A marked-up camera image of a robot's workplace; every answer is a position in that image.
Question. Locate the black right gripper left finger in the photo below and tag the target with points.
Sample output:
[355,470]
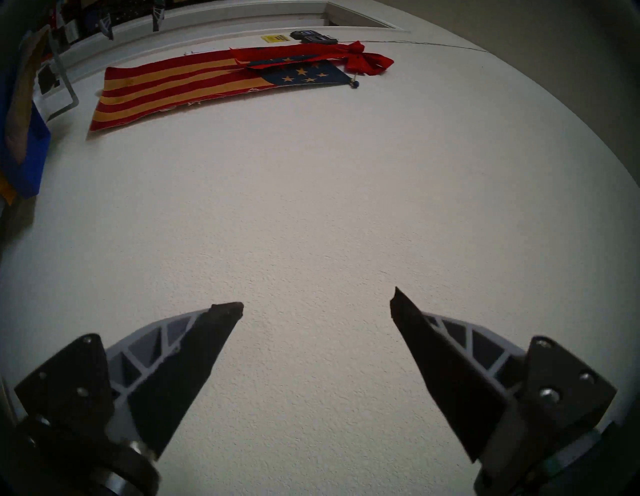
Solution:
[165,380]

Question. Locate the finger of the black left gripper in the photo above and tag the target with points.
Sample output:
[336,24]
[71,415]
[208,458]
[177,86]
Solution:
[106,27]
[158,17]

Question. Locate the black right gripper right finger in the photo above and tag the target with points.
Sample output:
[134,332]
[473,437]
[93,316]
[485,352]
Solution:
[460,385]

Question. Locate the beige scalloped shoe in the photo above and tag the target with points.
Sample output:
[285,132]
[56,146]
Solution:
[22,115]

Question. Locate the black plastic box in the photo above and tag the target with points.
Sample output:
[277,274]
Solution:
[325,40]
[302,34]

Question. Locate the blue shoe box lid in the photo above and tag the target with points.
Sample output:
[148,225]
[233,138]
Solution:
[35,160]

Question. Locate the red yellow striped flag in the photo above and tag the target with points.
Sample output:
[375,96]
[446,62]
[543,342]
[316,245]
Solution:
[165,90]

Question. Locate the yellow sticker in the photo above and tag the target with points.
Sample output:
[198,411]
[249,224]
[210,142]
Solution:
[276,38]

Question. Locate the orange cloth bag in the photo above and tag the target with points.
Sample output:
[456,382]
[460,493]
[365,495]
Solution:
[6,192]

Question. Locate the red ribbon bow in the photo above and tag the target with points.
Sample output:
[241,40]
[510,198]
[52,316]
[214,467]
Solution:
[365,60]

